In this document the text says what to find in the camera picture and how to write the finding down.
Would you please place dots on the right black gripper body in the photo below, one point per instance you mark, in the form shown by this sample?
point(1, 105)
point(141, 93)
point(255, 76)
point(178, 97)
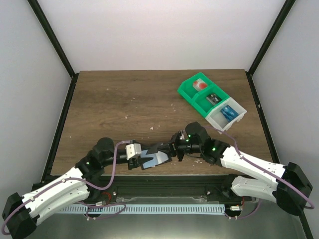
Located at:
point(179, 147)

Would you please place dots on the left black frame post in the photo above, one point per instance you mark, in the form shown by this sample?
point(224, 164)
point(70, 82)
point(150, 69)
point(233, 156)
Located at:
point(39, 13)

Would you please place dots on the black frame post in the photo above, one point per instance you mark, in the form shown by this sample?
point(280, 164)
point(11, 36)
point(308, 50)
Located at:
point(39, 13)
point(283, 13)

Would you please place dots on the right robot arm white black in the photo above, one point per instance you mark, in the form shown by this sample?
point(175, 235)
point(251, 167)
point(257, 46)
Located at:
point(285, 185)

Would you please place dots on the red white card in bin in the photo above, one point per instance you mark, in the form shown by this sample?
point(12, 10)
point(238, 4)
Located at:
point(199, 84)

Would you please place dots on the black card in bin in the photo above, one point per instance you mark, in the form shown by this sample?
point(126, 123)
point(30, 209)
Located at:
point(213, 98)

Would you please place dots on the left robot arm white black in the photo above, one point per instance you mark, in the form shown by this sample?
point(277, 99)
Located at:
point(94, 172)

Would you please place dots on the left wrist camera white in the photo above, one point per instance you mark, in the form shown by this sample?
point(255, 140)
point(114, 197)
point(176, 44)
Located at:
point(133, 150)

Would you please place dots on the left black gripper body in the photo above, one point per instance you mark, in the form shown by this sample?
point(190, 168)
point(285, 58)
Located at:
point(132, 160)

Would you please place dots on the green white sorting bin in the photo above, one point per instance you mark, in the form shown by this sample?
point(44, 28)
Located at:
point(219, 109)

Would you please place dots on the light blue slotted cable duct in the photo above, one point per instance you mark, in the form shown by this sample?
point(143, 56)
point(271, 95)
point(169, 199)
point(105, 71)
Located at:
point(152, 209)

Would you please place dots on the black card holder wallet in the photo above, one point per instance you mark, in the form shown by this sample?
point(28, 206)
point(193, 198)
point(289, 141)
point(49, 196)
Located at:
point(160, 157)

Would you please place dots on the blue card in bin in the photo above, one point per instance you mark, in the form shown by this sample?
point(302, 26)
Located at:
point(229, 113)

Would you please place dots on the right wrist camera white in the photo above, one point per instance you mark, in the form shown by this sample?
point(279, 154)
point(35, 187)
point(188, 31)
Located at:
point(182, 135)

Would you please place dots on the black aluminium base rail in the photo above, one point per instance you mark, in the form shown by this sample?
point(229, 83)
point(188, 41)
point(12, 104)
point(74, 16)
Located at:
point(210, 187)

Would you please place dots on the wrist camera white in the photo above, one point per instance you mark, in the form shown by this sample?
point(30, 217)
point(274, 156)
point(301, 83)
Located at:
point(182, 135)
point(133, 150)

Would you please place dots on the right black frame post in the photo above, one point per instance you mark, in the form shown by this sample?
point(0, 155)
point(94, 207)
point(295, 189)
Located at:
point(283, 13)

